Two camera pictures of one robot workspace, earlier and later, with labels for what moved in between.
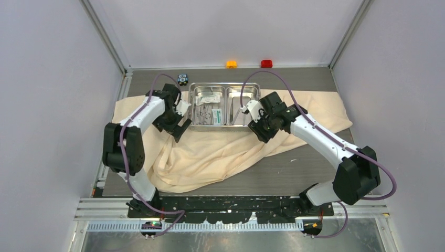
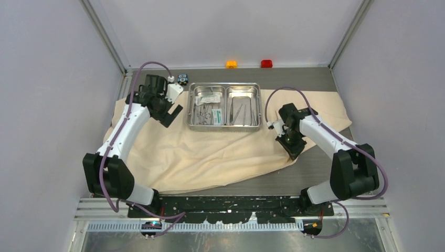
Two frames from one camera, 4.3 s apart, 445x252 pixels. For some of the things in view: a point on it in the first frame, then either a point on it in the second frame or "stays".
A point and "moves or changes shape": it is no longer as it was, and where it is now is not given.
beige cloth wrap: (200, 156) moves or changes shape
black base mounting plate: (227, 209) stays
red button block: (266, 63) stays
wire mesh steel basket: (215, 107) stays
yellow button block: (231, 64) stays
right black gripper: (264, 136) -> (294, 151)
